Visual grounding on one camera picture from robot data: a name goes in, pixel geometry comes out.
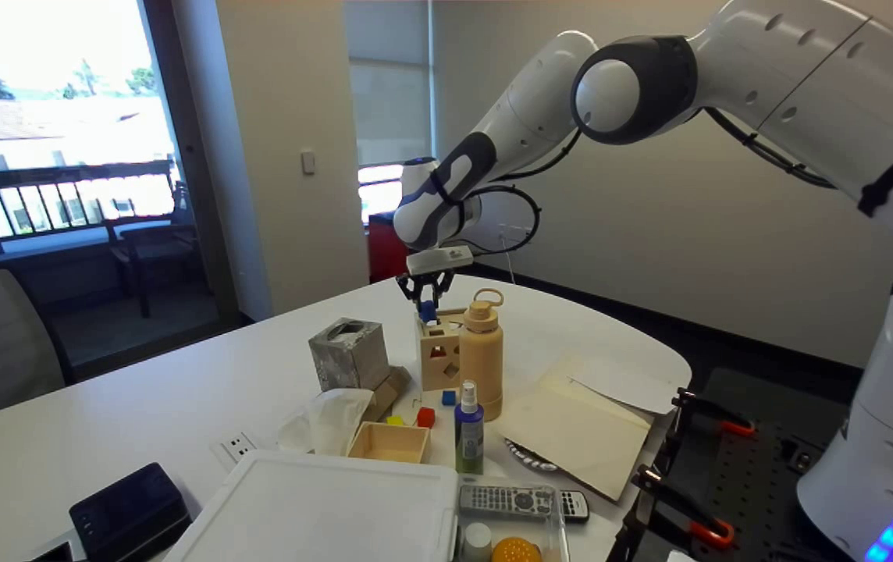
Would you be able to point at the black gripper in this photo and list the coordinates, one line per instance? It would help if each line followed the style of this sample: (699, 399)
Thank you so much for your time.
(429, 273)

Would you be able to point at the black tablet device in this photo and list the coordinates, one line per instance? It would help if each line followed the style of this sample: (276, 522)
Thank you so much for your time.
(131, 519)

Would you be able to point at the clear plastic storage bin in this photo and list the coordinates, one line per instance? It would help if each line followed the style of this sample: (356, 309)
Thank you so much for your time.
(478, 539)

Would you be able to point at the grey remote control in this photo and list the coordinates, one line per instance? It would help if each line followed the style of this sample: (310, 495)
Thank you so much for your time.
(526, 503)

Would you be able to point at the red cabinet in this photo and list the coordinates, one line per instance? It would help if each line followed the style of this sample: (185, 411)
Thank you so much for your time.
(386, 248)

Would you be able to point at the small glue bottle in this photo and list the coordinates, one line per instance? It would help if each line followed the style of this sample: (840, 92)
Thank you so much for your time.
(468, 431)

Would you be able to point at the wooden shape sorter box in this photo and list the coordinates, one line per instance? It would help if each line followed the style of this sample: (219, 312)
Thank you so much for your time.
(439, 354)

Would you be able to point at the red cube block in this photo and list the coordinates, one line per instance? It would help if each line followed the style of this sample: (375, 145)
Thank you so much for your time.
(427, 418)

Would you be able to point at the black flat object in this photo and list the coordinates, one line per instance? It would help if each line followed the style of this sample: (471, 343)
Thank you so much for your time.
(389, 394)

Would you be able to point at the white plastic bag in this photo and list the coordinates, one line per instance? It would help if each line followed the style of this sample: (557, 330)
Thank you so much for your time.
(326, 423)

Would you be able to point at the wall light switch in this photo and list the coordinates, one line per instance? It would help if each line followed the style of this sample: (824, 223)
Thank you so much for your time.
(308, 162)

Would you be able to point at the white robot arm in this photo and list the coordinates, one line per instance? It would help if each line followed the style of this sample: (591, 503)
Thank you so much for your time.
(805, 85)

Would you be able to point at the black orange clamp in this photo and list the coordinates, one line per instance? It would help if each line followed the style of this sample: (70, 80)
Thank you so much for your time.
(674, 517)
(730, 423)

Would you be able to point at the open cardboard box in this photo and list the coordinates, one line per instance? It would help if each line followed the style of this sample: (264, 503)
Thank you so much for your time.
(591, 418)

